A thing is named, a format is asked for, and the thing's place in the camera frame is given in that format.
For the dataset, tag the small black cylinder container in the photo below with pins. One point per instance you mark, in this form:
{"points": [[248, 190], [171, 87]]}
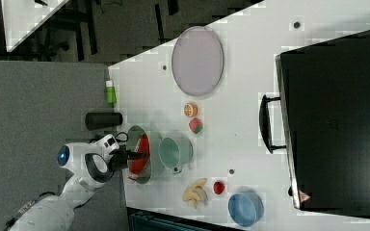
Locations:
{"points": [[95, 121]]}

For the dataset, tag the blue bowl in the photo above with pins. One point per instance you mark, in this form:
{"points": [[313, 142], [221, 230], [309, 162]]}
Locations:
{"points": [[245, 208]]}

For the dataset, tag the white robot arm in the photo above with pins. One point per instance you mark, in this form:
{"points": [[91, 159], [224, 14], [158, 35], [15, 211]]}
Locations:
{"points": [[91, 164]]}

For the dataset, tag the grey round plate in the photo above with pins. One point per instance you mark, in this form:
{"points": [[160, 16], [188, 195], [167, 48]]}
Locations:
{"points": [[197, 61]]}

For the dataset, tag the green bottle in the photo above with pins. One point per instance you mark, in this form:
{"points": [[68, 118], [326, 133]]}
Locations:
{"points": [[110, 92]]}

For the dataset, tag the yellow banana toy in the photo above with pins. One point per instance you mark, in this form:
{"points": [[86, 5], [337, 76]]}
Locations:
{"points": [[195, 192]]}

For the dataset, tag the green strainer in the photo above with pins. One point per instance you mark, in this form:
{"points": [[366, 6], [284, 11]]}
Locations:
{"points": [[149, 167]]}

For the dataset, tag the small red strawberry toy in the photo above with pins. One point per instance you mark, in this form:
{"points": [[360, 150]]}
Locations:
{"points": [[219, 187]]}

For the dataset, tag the white background table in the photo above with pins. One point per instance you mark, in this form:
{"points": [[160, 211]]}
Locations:
{"points": [[21, 18]]}

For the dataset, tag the green mug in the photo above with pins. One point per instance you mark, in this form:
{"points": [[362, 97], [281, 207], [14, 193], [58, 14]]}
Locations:
{"points": [[175, 152]]}

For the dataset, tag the red ketchup bottle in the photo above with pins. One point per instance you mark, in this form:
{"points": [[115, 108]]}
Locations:
{"points": [[136, 166]]}

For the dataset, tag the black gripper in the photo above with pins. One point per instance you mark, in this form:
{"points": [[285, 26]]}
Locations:
{"points": [[119, 159]]}

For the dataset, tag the orange slice toy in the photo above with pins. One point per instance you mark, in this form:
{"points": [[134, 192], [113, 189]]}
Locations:
{"points": [[191, 109]]}

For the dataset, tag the blue metal frame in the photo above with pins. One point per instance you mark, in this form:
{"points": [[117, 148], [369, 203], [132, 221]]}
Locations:
{"points": [[146, 221]]}

